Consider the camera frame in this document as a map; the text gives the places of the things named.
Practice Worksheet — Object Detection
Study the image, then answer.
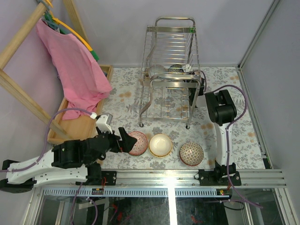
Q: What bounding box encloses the red patterned bowl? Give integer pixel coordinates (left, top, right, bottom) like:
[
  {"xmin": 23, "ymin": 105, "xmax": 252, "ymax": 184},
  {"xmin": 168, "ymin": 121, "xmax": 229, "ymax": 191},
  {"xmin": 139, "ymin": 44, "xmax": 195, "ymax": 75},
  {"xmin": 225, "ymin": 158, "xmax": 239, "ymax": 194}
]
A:
[{"xmin": 129, "ymin": 131, "xmax": 148, "ymax": 156}]

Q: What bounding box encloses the blue patterned bowl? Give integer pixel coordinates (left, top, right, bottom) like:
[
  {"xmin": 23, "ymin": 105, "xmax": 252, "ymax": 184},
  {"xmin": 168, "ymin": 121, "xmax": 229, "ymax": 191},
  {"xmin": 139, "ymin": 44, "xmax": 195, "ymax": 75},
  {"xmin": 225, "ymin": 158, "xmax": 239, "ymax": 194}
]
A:
[{"xmin": 168, "ymin": 64, "xmax": 184, "ymax": 73}]

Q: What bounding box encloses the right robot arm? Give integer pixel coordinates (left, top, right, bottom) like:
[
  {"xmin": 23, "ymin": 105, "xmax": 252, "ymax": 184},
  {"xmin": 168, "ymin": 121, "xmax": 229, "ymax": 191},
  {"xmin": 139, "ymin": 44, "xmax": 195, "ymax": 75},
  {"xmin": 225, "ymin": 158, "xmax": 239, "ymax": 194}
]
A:
[{"xmin": 196, "ymin": 84, "xmax": 248, "ymax": 188}]

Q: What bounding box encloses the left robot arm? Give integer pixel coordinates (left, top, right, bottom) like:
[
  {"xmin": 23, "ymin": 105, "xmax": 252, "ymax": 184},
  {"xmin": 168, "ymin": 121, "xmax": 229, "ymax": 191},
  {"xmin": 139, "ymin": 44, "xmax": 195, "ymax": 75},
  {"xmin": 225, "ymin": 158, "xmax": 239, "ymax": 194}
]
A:
[{"xmin": 0, "ymin": 127, "xmax": 137, "ymax": 194}]

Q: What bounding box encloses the stainless steel dish rack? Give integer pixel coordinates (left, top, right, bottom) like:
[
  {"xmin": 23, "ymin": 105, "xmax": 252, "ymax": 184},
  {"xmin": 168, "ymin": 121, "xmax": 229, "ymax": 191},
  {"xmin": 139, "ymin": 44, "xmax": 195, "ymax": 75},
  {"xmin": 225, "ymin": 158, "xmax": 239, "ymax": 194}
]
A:
[{"xmin": 139, "ymin": 16, "xmax": 205, "ymax": 129}]

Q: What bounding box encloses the wooden tray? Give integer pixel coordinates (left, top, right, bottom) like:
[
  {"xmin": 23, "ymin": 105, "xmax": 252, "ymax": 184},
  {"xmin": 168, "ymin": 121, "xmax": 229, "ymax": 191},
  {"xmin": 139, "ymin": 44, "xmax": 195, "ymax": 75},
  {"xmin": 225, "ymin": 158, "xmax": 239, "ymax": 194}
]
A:
[{"xmin": 47, "ymin": 65, "xmax": 113, "ymax": 144}]

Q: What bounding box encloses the cream bowl orange rim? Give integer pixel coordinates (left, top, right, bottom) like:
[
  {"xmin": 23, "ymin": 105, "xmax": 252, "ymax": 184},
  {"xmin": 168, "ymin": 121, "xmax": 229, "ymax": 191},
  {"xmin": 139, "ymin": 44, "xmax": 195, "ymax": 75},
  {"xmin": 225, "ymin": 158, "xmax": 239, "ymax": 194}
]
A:
[{"xmin": 149, "ymin": 134, "xmax": 173, "ymax": 158}]

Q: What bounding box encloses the brown patterned bowl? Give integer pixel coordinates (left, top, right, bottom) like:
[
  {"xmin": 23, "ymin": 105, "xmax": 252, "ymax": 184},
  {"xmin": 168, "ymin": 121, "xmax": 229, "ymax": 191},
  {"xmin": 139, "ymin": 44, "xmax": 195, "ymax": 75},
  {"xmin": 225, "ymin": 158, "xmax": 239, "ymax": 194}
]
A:
[{"xmin": 179, "ymin": 142, "xmax": 204, "ymax": 166}]

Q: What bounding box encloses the pink cloth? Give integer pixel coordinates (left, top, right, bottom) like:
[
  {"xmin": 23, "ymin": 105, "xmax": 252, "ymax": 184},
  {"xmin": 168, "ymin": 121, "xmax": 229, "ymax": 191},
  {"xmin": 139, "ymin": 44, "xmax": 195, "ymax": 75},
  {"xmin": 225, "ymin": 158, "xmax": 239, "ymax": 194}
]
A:
[{"xmin": 36, "ymin": 20, "xmax": 112, "ymax": 120}]

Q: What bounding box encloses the green plastic hanger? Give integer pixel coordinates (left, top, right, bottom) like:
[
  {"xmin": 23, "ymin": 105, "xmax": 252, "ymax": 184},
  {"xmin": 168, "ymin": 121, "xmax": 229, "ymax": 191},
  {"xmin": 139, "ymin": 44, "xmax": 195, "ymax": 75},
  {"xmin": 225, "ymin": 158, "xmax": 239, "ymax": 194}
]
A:
[{"xmin": 42, "ymin": 13, "xmax": 99, "ymax": 61}]

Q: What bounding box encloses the yellow plastic hanger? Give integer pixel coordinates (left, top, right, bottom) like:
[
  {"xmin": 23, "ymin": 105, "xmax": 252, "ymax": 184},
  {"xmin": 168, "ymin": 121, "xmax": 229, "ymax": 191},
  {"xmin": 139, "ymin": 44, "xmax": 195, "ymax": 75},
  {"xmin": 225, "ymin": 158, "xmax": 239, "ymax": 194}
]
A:
[{"xmin": 37, "ymin": 0, "xmax": 93, "ymax": 52}]

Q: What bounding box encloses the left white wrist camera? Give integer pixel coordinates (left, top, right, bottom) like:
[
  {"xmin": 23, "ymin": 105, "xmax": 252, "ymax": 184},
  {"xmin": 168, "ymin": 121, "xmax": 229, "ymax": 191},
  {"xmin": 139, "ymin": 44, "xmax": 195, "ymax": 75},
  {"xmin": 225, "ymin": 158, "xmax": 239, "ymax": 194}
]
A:
[{"xmin": 90, "ymin": 112, "xmax": 113, "ymax": 134}]

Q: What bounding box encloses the aluminium rail frame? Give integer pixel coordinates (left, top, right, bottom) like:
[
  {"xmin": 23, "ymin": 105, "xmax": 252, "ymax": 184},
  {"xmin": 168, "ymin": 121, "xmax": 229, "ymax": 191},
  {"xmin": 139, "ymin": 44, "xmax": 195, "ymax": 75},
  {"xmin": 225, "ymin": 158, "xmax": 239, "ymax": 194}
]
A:
[{"xmin": 23, "ymin": 169, "xmax": 300, "ymax": 225}]

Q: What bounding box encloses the wooden clothes rack frame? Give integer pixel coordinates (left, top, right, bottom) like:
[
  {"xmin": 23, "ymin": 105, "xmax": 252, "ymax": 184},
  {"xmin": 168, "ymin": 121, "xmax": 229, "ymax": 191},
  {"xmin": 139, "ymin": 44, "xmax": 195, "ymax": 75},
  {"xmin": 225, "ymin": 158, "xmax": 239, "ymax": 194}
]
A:
[{"xmin": 0, "ymin": 0, "xmax": 89, "ymax": 141}]

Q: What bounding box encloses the aluminium corner post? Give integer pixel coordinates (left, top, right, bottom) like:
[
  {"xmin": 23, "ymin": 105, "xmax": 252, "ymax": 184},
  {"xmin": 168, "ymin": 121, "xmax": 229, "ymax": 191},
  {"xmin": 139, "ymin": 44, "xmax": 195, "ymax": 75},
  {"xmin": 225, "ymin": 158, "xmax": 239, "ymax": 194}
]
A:
[{"xmin": 238, "ymin": 0, "xmax": 281, "ymax": 70}]

